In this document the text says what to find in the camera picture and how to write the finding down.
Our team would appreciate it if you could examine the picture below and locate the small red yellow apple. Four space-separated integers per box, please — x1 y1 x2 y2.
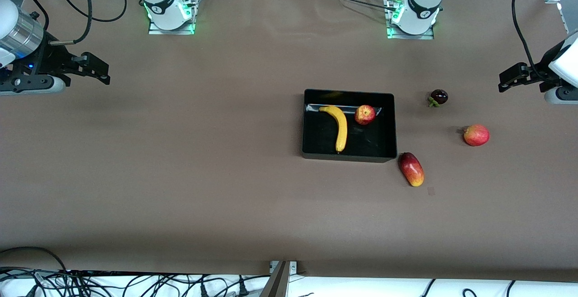
354 105 376 125

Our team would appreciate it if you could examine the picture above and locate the black plastic box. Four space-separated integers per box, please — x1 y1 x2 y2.
302 89 398 163

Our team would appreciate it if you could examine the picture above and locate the yellow banana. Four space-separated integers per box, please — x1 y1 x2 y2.
319 106 348 153

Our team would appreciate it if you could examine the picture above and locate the round red fruit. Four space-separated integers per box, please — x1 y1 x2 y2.
463 124 490 147

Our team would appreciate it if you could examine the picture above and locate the dark purple mangosteen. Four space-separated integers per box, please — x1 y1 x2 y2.
428 89 449 108

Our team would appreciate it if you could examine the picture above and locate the red yellow mango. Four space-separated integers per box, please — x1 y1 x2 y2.
398 152 425 187

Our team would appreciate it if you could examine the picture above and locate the brown table cover sheet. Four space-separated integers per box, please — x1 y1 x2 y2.
0 0 578 284

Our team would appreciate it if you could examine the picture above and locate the aluminium profile bar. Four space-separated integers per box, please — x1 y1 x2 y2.
260 261 289 297

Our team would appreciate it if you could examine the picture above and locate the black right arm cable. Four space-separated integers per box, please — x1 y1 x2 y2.
20 0 129 46

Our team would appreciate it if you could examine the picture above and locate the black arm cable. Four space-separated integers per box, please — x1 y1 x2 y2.
20 0 129 46
512 0 549 83

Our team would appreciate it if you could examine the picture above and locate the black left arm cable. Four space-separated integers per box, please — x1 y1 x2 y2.
512 0 549 83

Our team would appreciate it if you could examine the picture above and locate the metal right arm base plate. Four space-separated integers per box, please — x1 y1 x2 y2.
148 0 196 35

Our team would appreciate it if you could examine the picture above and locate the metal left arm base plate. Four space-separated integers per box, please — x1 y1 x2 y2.
386 0 434 40

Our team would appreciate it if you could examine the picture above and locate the thin black cable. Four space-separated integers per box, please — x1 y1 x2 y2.
322 0 398 9

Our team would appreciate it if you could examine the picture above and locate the thick black arched cable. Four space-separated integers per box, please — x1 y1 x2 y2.
0 246 68 271

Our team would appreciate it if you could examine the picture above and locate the black cable tangle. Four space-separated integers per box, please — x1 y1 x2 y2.
0 268 253 297

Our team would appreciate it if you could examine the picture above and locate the small metal bracket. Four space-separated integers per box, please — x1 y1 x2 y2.
270 261 298 274

